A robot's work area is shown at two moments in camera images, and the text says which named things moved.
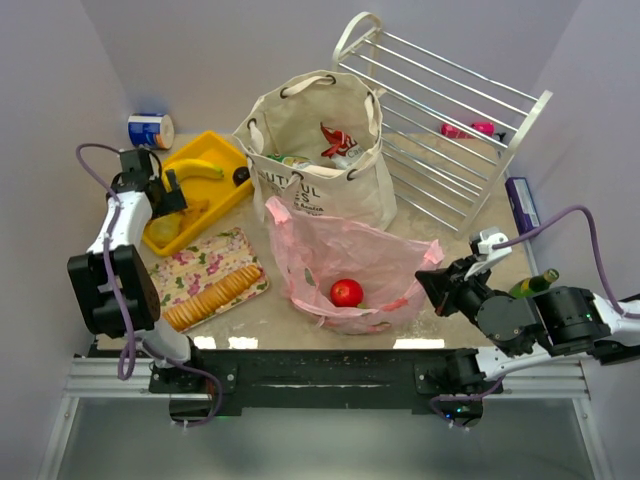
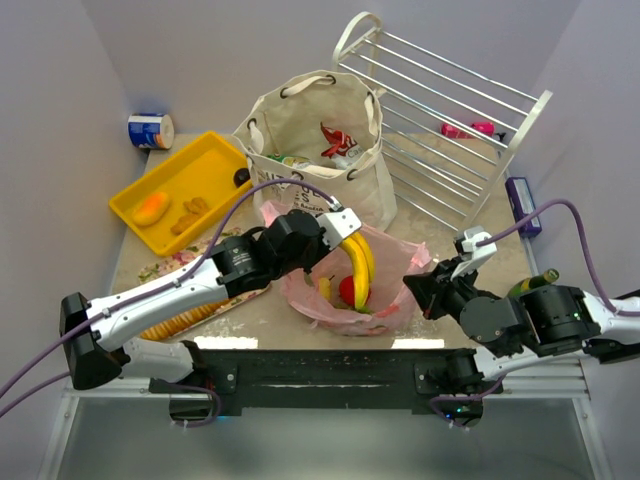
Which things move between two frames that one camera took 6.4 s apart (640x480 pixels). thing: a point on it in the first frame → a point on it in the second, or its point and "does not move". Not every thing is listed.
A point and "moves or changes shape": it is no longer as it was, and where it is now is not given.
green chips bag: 293,160 does not move
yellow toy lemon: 163,229 → 325,287
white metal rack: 449,130 does not move
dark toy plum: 240,175 does not move
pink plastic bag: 315,254 does not move
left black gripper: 170,195 → 315,248
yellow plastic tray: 207,197 does not move
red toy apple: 346,293 moves or changes shape
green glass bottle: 533,285 does not move
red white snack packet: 343,150 does not move
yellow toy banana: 184,168 → 360,248
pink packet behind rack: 454,132 does not move
